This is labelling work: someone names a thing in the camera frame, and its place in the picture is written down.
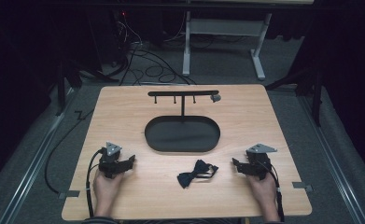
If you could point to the grey tape strip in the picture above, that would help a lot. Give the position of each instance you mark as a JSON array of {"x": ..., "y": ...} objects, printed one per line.
[
  {"x": 302, "y": 186},
  {"x": 68, "y": 194}
]

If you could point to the black hook stand with tray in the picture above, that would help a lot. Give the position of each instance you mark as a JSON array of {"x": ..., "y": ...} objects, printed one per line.
[{"x": 182, "y": 133}]

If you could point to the black bow tie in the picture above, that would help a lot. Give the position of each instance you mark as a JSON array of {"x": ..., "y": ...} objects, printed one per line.
[{"x": 195, "y": 173}]

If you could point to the white desk frame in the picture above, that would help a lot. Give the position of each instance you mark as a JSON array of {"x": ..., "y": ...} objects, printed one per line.
[{"x": 188, "y": 46}]

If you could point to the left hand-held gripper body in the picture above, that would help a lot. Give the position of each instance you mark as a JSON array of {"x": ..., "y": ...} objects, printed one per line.
[{"x": 112, "y": 155}]

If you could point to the dark stand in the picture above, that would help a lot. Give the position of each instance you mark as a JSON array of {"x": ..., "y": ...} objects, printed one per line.
[
  {"x": 317, "y": 93},
  {"x": 61, "y": 90}
]

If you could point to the person's right hand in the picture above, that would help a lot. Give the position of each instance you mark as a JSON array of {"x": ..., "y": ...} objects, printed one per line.
[{"x": 262, "y": 188}]

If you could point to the metal floor rail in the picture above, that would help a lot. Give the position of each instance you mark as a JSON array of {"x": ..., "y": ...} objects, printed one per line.
[
  {"x": 332, "y": 158},
  {"x": 30, "y": 161}
]

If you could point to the person's left hand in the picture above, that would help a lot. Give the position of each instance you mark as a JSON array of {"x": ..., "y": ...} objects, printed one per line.
[{"x": 106, "y": 186}]

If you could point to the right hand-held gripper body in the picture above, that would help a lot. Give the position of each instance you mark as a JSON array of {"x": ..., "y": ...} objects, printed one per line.
[{"x": 258, "y": 160}]

